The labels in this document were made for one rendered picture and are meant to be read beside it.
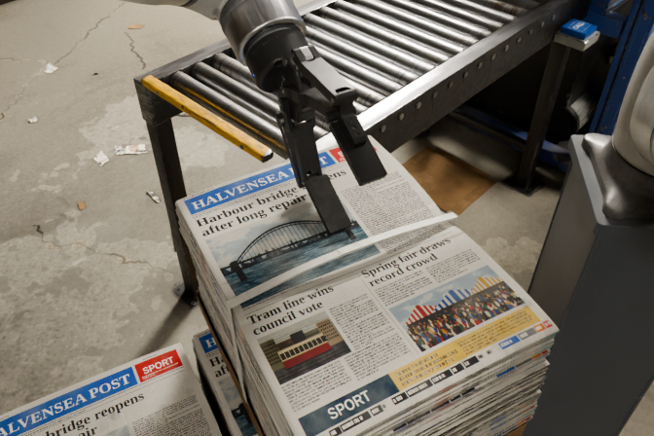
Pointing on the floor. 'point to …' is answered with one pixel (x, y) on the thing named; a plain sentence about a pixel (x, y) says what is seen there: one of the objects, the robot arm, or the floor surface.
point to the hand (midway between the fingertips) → (350, 199)
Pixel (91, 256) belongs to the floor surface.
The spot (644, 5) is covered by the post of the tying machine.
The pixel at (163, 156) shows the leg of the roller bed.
